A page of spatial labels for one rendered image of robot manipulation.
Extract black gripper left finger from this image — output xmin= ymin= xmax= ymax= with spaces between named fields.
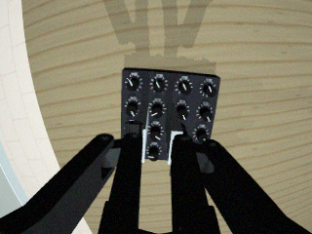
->
xmin=0 ymin=101 xmax=149 ymax=234

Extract black knob box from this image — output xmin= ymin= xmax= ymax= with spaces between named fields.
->
xmin=121 ymin=67 xmax=220 ymax=162

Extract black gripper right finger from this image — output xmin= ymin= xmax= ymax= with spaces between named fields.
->
xmin=165 ymin=102 xmax=312 ymax=234

